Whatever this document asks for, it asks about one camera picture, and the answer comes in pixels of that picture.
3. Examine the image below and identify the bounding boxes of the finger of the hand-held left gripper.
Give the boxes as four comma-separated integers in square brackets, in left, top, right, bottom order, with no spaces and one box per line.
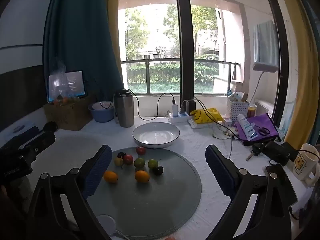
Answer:
[23,130,56,160]

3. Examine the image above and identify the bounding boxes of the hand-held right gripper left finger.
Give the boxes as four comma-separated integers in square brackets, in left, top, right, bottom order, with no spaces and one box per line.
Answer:
[24,144,118,240]

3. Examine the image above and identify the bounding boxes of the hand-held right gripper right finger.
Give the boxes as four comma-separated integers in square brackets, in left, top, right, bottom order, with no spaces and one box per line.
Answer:
[205,144,294,240]

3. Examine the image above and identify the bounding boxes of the orange kumquat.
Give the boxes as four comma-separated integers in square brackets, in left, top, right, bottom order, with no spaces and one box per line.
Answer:
[103,171,118,183]
[135,170,150,183]

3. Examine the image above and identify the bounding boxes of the white plate with dark rim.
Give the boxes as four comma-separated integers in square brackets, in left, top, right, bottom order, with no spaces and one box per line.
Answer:
[132,122,180,149]

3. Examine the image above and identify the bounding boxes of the black round-headed tool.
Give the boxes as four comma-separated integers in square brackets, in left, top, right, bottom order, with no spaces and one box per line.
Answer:
[43,121,58,133]

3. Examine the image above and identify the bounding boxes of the blue and white box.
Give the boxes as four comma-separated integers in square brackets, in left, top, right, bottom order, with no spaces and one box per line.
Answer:
[0,121,38,144]

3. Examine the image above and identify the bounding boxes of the brown cardboard box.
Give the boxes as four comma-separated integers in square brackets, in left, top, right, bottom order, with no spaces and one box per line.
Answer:
[43,97,97,131]

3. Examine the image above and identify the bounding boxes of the flat white box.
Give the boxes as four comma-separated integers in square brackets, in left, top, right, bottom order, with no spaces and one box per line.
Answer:
[187,117,216,129]

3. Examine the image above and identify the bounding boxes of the white round lid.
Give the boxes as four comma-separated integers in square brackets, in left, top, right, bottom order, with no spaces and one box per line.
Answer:
[97,214,117,236]

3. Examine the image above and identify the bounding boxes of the white tube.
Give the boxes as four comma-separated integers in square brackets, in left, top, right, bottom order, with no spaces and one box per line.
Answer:
[236,114,258,141]

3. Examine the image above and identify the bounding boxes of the black device with keys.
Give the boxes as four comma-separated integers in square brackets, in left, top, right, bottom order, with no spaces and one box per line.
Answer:
[246,141,298,166]

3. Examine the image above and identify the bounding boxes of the black smartphone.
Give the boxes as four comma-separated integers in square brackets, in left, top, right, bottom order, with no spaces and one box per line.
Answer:
[264,163,299,205]

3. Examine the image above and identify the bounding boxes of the yellow plastic bag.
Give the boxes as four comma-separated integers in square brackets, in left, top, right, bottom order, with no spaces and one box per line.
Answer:
[190,108,225,124]

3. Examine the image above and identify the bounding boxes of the blue bowl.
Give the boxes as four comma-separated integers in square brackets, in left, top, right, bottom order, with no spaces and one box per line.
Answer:
[88,102,115,123]

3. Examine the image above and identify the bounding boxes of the black scissors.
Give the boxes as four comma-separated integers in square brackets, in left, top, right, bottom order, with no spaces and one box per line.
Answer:
[255,126,271,136]

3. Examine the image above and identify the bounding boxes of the white perforated basket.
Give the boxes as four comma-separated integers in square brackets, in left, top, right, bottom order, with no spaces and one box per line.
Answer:
[227,96,249,122]

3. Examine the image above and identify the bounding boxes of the round grey placemat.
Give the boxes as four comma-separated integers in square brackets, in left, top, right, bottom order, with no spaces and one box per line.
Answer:
[86,146,202,239]

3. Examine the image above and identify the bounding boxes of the tablet with lit screen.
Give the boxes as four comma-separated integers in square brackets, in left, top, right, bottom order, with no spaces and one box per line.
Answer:
[47,70,88,103]

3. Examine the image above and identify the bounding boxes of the stainless steel tumbler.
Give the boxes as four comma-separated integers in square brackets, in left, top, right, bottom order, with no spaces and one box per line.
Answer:
[114,89,135,128]

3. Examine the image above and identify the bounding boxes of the white power strip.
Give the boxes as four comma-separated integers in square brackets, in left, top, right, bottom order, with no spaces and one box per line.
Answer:
[168,112,194,124]

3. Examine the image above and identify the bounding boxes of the purple pouch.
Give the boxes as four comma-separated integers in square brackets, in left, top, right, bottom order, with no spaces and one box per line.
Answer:
[235,113,280,146]

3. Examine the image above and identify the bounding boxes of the black power adapter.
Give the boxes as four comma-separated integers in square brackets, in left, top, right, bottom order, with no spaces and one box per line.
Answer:
[186,100,198,114]

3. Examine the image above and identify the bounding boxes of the white mug with bear print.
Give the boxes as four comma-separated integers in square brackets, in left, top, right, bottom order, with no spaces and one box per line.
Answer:
[292,143,320,187]

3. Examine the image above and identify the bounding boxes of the teal curtain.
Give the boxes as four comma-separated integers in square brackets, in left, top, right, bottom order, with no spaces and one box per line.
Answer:
[44,0,124,98]

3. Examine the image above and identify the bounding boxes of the white desk lamp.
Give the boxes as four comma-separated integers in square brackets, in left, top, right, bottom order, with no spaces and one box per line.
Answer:
[212,61,278,139]

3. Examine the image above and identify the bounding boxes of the balcony railing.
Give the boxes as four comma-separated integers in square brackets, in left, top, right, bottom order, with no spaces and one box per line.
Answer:
[121,58,242,93]

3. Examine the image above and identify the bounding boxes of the yellow curtain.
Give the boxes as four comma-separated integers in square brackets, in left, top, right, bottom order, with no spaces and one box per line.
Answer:
[275,0,320,150]
[105,0,123,87]

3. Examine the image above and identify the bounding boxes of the hanging blue towel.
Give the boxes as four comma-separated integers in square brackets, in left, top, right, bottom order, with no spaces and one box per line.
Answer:
[253,19,280,65]

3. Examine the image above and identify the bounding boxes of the black adapter cable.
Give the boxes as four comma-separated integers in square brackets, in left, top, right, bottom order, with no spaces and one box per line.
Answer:
[194,99,238,140]

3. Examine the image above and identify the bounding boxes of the black charging cable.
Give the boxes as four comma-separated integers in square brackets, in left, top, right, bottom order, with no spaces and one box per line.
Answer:
[127,89,175,121]

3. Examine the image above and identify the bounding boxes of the dark window frame post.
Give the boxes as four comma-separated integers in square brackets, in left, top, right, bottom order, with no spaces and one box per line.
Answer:
[260,0,288,128]
[174,0,198,110]

